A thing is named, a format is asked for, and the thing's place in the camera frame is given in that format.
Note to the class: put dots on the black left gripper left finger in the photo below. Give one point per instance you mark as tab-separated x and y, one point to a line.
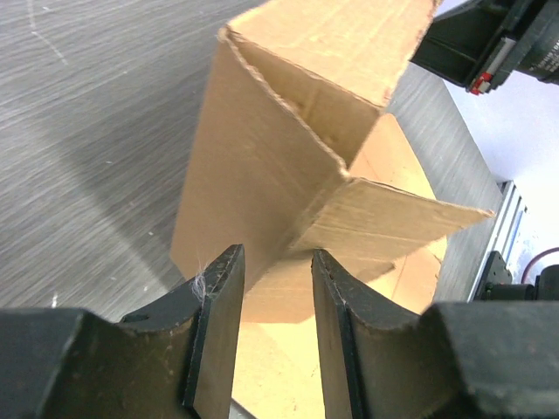
173	358

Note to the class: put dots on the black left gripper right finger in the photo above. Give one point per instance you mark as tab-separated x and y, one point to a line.
454	360

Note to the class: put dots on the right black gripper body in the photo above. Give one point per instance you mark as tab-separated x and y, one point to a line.
478	44

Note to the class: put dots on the brown cardboard box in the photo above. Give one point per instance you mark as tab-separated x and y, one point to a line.
295	151

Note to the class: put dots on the aluminium front rail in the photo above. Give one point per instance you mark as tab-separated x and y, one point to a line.
502	235

